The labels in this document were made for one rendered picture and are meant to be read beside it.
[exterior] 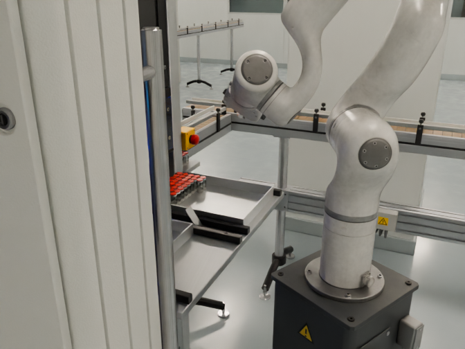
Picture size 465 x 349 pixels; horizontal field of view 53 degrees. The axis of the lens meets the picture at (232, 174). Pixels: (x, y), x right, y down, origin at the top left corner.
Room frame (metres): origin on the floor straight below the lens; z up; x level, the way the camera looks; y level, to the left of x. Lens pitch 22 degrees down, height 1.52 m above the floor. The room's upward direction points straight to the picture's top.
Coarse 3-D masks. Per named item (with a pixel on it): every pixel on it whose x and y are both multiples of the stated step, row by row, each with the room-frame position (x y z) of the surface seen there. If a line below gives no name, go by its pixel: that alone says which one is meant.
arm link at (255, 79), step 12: (240, 60) 0.92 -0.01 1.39; (252, 60) 0.91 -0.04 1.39; (264, 60) 0.92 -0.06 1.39; (240, 72) 0.90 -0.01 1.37; (252, 72) 0.90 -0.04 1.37; (264, 72) 0.90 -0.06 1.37; (276, 72) 0.91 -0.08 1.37; (240, 84) 0.90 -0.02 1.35; (252, 84) 0.89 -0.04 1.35; (264, 84) 0.90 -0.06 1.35; (276, 84) 0.93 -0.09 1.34; (240, 96) 0.96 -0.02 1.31; (252, 96) 0.92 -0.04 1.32; (264, 96) 0.92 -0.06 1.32
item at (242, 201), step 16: (208, 176) 1.51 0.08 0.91; (208, 192) 1.45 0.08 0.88; (224, 192) 1.45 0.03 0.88; (240, 192) 1.45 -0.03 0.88; (256, 192) 1.44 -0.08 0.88; (272, 192) 1.41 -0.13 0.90; (176, 208) 1.27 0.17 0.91; (192, 208) 1.25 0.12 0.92; (208, 208) 1.32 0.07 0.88; (224, 208) 1.32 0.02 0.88; (240, 208) 1.32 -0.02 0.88; (256, 208) 1.28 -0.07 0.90
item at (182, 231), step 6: (174, 222) 1.18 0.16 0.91; (180, 222) 1.17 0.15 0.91; (186, 222) 1.16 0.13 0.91; (174, 228) 1.18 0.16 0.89; (180, 228) 1.17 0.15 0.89; (186, 228) 1.13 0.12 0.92; (192, 228) 1.15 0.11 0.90; (174, 234) 1.15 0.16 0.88; (180, 234) 1.10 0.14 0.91; (186, 234) 1.12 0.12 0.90; (192, 234) 1.15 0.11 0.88; (174, 240) 1.07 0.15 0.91; (180, 240) 1.09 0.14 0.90; (186, 240) 1.12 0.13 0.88; (174, 246) 1.06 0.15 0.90; (180, 246) 1.09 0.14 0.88
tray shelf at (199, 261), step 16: (272, 208) 1.34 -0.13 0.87; (256, 224) 1.22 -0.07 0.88; (192, 240) 1.12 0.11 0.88; (208, 240) 1.12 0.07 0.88; (176, 256) 1.04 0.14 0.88; (192, 256) 1.04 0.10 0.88; (208, 256) 1.04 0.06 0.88; (224, 256) 1.04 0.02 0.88; (176, 272) 0.97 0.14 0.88; (192, 272) 0.97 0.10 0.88; (208, 272) 0.97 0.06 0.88; (176, 288) 0.90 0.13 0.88; (192, 288) 0.91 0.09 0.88; (208, 288) 0.93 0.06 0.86; (176, 304) 0.85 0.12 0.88; (192, 304) 0.86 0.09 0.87
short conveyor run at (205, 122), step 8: (192, 112) 2.19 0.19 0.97; (200, 112) 2.19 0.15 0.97; (208, 112) 2.33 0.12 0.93; (216, 112) 2.20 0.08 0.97; (184, 120) 2.04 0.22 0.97; (192, 120) 2.17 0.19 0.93; (200, 120) 2.05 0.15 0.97; (208, 120) 2.18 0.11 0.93; (216, 120) 2.18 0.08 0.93; (224, 120) 2.23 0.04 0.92; (200, 128) 2.05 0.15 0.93; (208, 128) 2.07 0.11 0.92; (216, 128) 2.14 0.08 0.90; (224, 128) 2.23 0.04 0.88; (200, 136) 1.99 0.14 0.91; (208, 136) 2.07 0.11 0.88; (216, 136) 2.14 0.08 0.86; (200, 144) 1.99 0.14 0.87; (208, 144) 2.06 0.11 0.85; (192, 152) 1.92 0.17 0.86
